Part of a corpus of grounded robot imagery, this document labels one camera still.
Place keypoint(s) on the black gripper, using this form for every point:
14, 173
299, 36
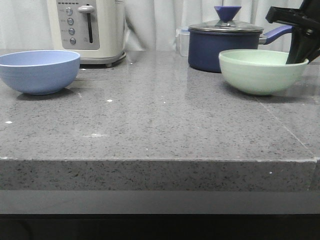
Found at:
306, 23

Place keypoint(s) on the white curtain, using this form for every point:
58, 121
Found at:
150, 24

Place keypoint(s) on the cream toaster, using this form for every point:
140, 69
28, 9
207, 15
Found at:
93, 28

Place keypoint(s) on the light green bowl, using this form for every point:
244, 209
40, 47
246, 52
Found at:
259, 72

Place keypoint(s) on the blue bowl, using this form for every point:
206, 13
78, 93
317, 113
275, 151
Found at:
39, 72

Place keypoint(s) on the blue saucepan with handle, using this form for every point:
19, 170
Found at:
205, 46

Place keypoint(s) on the clear plastic container blue lid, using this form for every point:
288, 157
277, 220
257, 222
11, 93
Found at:
183, 36

